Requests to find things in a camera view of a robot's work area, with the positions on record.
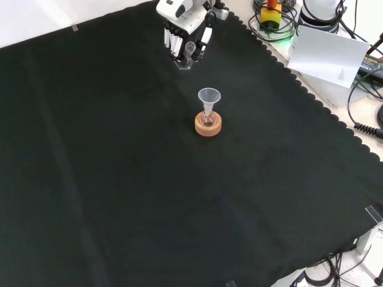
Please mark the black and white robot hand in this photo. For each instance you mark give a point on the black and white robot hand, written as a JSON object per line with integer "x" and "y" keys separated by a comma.
{"x": 185, "y": 18}

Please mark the clear glass graduated cylinder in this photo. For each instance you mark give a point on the clear glass graduated cylinder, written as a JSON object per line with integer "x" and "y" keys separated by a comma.
{"x": 189, "y": 48}

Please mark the clear plastic funnel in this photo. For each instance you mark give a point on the clear plastic funnel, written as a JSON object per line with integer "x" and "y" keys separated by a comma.
{"x": 209, "y": 96}

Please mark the yellow stop button box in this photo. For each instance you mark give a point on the yellow stop button box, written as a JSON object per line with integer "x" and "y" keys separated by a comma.
{"x": 270, "y": 18}

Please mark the small round-bottom glass flask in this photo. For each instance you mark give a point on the small round-bottom glass flask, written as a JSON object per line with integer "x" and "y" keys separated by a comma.
{"x": 208, "y": 120}

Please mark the clear tape strip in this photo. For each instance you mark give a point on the clear tape strip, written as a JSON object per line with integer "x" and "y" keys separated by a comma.
{"x": 75, "y": 28}
{"x": 230, "y": 284}
{"x": 375, "y": 213}

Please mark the pale board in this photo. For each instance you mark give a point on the pale board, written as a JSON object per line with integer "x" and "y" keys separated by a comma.
{"x": 326, "y": 56}

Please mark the black bench cloth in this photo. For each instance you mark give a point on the black bench cloth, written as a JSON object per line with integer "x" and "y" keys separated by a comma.
{"x": 149, "y": 194}

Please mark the black power adapter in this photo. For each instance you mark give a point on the black power adapter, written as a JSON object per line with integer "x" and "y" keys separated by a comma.
{"x": 372, "y": 65}

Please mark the aluminium frame leg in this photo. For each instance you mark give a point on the aluminium frame leg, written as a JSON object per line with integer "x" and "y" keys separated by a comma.
{"x": 366, "y": 239}

